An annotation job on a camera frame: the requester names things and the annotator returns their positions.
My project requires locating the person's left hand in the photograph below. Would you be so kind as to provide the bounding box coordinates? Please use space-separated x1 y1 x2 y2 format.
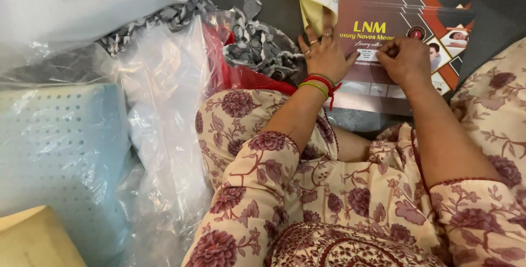
298 10 361 84

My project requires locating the person's right hand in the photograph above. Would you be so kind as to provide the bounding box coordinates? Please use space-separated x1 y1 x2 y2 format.
376 37 433 96

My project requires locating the small white label sticker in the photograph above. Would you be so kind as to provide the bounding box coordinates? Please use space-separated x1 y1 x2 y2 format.
357 49 379 62

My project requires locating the green bangle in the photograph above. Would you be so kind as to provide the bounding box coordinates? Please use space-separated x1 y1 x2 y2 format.
298 82 329 100

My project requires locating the stack of brown printed cards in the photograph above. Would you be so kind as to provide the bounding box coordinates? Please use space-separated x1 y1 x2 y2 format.
325 0 476 116

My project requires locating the grey white patterned fabric scrap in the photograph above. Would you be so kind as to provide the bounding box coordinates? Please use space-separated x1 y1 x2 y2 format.
223 0 305 83

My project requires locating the cream floral printed clothing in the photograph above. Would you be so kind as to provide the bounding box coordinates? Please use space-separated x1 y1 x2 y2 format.
181 37 526 267

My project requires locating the grey white patterned fabric strip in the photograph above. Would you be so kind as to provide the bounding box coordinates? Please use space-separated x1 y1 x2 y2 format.
100 0 217 56

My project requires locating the clear plastic bag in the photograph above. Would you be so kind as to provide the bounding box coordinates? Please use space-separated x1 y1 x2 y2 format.
0 10 237 267

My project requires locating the white pillow in plastic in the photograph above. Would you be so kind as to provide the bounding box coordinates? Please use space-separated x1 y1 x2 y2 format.
0 0 192 72

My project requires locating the blue perforated foam pillow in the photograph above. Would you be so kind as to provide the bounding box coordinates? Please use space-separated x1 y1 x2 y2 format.
0 83 133 266

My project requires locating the yellow foam block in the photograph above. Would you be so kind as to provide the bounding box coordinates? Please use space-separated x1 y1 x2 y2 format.
0 205 88 267

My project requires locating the red thread bracelet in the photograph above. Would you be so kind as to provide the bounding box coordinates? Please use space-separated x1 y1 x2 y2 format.
303 75 342 111

